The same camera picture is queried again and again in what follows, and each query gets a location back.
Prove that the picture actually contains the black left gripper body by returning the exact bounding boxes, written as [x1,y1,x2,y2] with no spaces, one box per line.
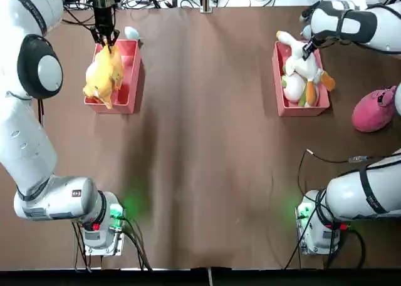
[93,4,115,33]

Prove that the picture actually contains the white goose plush doll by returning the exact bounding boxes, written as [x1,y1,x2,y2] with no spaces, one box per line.
[276,31,336,108]

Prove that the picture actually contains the yellow plush doll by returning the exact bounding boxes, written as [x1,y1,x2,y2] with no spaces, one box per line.
[83,43,125,96]
[83,85,114,110]

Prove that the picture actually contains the white duck doll green scarf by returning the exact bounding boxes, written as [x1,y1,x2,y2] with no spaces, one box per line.
[281,65,320,108]

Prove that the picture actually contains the pink plastic box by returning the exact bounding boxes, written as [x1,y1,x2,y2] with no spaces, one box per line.
[271,41,331,117]
[83,39,145,115]

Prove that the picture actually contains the pink plush doll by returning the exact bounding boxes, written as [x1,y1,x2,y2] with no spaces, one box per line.
[352,85,398,133]

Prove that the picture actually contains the black cable with connector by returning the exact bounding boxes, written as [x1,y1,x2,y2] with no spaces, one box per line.
[296,148,377,204]

